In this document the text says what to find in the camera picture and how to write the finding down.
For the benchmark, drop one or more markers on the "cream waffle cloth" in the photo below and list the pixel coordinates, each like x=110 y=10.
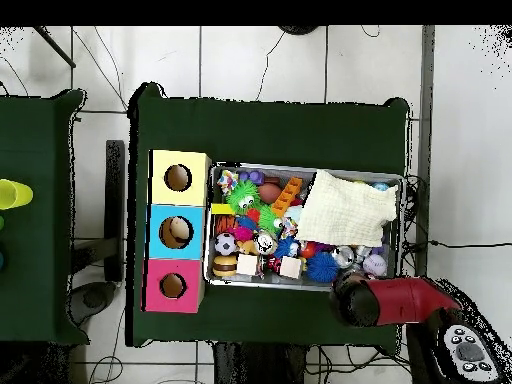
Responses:
x=344 y=212

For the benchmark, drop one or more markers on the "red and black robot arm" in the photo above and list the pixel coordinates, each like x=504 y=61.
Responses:
x=408 y=300

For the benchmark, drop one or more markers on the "silver mesh bin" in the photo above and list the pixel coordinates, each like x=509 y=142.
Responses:
x=280 y=282

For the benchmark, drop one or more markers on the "wooden box with three holes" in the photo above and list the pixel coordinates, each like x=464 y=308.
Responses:
x=160 y=280

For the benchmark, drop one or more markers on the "green spiky ball with eyes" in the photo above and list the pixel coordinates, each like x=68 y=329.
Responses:
x=243 y=196

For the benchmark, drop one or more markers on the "orange plastic block with holes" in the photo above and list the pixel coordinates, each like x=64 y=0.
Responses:
x=286 y=198

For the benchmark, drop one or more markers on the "small soccer ball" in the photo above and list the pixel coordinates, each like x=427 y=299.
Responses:
x=225 y=244

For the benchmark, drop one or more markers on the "small wooden block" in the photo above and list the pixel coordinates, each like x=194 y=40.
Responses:
x=247 y=264

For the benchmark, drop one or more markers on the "toy hamburger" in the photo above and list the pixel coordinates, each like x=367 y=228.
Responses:
x=224 y=266

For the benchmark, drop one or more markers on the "large wooden block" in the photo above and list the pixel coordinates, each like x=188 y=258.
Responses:
x=290 y=267

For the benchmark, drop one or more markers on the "dark green tablecloth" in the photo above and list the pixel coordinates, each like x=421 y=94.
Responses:
x=36 y=280
x=260 y=132

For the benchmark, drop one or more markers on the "blue spiky ball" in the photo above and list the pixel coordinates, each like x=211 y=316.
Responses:
x=322 y=267

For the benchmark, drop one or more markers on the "white baseball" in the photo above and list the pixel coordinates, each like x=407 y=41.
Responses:
x=375 y=264

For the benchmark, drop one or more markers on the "yellow-green cup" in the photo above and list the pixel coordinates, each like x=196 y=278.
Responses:
x=14 y=194

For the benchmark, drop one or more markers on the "black rod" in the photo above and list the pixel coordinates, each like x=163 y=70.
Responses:
x=56 y=48

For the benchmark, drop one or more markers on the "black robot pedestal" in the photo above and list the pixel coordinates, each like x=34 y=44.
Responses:
x=256 y=366

